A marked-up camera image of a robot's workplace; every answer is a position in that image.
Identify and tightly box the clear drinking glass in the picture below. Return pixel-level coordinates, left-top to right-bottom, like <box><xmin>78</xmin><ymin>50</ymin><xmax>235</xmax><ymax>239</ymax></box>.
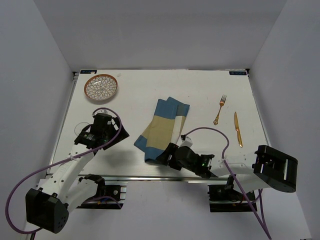
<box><xmin>74</xmin><ymin>122</ymin><xmax>89</xmax><ymax>136</ymax></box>

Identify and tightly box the blue beige checked placemat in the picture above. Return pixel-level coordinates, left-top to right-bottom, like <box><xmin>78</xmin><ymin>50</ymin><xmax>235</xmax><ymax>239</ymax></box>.
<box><xmin>133</xmin><ymin>97</ymin><xmax>190</xmax><ymax>165</ymax></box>

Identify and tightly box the orange floral patterned plate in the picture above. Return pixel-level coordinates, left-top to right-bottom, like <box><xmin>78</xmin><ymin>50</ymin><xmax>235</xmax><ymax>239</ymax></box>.
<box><xmin>84</xmin><ymin>74</ymin><xmax>118</xmax><ymax>101</ymax></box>

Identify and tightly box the gold knife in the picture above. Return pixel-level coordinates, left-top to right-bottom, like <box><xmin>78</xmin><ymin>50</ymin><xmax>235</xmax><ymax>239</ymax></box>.
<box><xmin>234</xmin><ymin>112</ymin><xmax>243</xmax><ymax>148</ymax></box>

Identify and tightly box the gold fork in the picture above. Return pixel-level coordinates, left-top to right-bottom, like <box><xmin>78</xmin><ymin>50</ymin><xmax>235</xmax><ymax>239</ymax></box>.
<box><xmin>213</xmin><ymin>95</ymin><xmax>227</xmax><ymax>126</ymax></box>

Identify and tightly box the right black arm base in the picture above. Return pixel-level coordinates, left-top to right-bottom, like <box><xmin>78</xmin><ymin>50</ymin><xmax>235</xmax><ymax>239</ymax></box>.
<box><xmin>207</xmin><ymin>184</ymin><xmax>253</xmax><ymax>213</ymax></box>

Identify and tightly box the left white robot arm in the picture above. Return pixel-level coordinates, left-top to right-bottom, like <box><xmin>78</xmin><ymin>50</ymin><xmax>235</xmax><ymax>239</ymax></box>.
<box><xmin>25</xmin><ymin>112</ymin><xmax>129</xmax><ymax>234</ymax></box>

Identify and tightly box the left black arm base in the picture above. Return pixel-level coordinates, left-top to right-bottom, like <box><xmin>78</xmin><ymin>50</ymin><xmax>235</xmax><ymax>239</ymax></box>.
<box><xmin>77</xmin><ymin>181</ymin><xmax>127</xmax><ymax>210</ymax></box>

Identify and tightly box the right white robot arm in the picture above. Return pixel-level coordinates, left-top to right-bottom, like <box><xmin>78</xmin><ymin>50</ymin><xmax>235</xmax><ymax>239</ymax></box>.
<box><xmin>156</xmin><ymin>140</ymin><xmax>298</xmax><ymax>200</ymax></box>

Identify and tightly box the left blue corner label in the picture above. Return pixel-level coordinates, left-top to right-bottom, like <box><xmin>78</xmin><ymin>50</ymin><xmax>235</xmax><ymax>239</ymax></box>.
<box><xmin>80</xmin><ymin>69</ymin><xmax>97</xmax><ymax>75</ymax></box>

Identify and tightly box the blue corner label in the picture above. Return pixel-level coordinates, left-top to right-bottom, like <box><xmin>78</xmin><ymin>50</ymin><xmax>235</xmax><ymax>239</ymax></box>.
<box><xmin>229</xmin><ymin>71</ymin><xmax>247</xmax><ymax>76</ymax></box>
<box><xmin>80</xmin><ymin>69</ymin><xmax>97</xmax><ymax>75</ymax></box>

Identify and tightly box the right blue corner label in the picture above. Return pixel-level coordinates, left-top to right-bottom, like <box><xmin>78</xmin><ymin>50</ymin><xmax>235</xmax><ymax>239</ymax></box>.
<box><xmin>229</xmin><ymin>71</ymin><xmax>247</xmax><ymax>76</ymax></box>

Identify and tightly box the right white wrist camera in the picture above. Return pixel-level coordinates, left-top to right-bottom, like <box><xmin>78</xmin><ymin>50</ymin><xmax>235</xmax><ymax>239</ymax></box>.
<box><xmin>179</xmin><ymin>135</ymin><xmax>193</xmax><ymax>148</ymax></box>

